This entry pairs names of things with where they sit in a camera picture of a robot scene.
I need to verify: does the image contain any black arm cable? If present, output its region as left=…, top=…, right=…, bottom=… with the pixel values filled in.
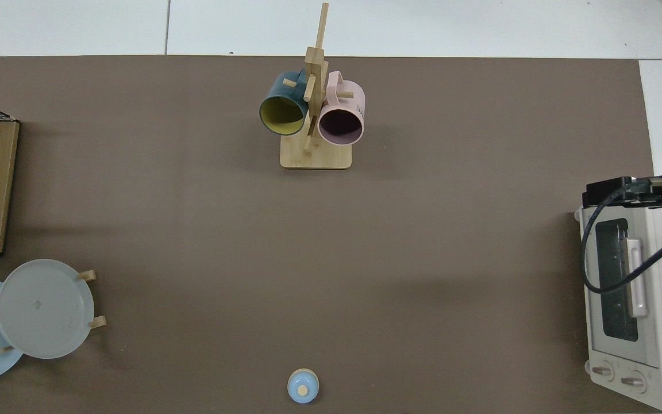
left=581, top=177, right=662, bottom=295

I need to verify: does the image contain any small blue round thing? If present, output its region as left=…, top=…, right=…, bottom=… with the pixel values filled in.
left=287, top=369, right=320, bottom=404

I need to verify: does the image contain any pale toaster oven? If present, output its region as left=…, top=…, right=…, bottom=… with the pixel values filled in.
left=574, top=202, right=662, bottom=412

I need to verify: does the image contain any teal cup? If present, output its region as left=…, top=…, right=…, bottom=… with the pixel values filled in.
left=259, top=70, right=310, bottom=136

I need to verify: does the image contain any pink cup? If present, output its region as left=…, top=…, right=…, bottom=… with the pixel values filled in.
left=317, top=71, right=365, bottom=146

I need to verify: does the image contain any grey plate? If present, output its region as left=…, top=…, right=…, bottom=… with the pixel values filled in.
left=0, top=259, right=95, bottom=360

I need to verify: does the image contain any wooden cup stand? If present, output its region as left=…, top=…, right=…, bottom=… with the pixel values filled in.
left=280, top=3, right=353, bottom=170

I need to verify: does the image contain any brown table cloth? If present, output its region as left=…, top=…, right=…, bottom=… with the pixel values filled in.
left=0, top=56, right=655, bottom=414

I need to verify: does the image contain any wooden plate rack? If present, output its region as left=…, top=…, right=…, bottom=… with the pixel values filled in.
left=0, top=270, right=107, bottom=352

